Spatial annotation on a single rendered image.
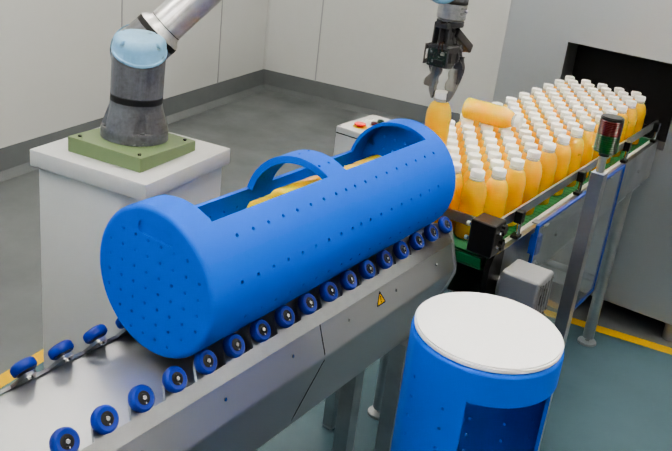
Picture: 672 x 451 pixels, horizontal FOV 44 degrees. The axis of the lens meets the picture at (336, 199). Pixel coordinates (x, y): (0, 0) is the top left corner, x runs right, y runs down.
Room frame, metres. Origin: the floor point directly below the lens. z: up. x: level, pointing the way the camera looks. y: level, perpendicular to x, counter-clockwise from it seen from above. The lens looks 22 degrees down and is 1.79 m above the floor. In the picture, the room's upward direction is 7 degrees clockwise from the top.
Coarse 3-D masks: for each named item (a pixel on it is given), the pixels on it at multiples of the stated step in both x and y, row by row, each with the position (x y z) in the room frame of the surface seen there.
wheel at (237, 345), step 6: (228, 336) 1.30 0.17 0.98; (234, 336) 1.31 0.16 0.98; (240, 336) 1.31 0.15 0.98; (228, 342) 1.29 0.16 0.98; (234, 342) 1.30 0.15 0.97; (240, 342) 1.31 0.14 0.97; (228, 348) 1.28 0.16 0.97; (234, 348) 1.29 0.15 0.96; (240, 348) 1.30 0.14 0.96; (228, 354) 1.28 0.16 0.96; (234, 354) 1.28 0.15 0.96; (240, 354) 1.29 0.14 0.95
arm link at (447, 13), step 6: (438, 6) 2.14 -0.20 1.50; (444, 6) 2.11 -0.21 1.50; (450, 6) 2.11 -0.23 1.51; (456, 6) 2.11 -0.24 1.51; (462, 6) 2.11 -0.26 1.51; (438, 12) 2.13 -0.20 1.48; (444, 12) 2.11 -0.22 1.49; (450, 12) 2.11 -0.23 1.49; (456, 12) 2.11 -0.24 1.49; (462, 12) 2.12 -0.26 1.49; (438, 18) 2.14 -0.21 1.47; (444, 18) 2.11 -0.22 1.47; (450, 18) 2.11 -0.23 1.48; (456, 18) 2.11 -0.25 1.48; (462, 18) 2.12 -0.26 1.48
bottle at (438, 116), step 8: (432, 104) 2.15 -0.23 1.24; (440, 104) 2.14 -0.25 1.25; (448, 104) 2.15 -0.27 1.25; (432, 112) 2.14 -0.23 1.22; (440, 112) 2.13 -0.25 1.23; (448, 112) 2.14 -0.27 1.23; (432, 120) 2.13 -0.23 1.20; (440, 120) 2.13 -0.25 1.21; (448, 120) 2.14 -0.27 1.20; (432, 128) 2.13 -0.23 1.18; (440, 128) 2.13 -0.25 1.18; (448, 128) 2.15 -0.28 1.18; (440, 136) 2.13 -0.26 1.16
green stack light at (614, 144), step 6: (600, 138) 2.16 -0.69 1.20; (606, 138) 2.15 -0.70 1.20; (612, 138) 2.14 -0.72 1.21; (618, 138) 2.15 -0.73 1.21; (594, 144) 2.17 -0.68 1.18; (600, 144) 2.15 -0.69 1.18; (606, 144) 2.14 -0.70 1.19; (612, 144) 2.15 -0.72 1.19; (618, 144) 2.16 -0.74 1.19; (594, 150) 2.17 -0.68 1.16; (600, 150) 2.15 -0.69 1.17; (606, 150) 2.14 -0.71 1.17; (612, 150) 2.15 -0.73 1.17
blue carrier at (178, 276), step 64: (384, 128) 2.03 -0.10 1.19; (256, 192) 1.70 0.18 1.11; (320, 192) 1.51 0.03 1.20; (384, 192) 1.66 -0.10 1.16; (448, 192) 1.89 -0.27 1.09; (128, 256) 1.30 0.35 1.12; (192, 256) 1.21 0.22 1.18; (256, 256) 1.29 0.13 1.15; (320, 256) 1.44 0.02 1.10; (128, 320) 1.29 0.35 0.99; (192, 320) 1.21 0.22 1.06
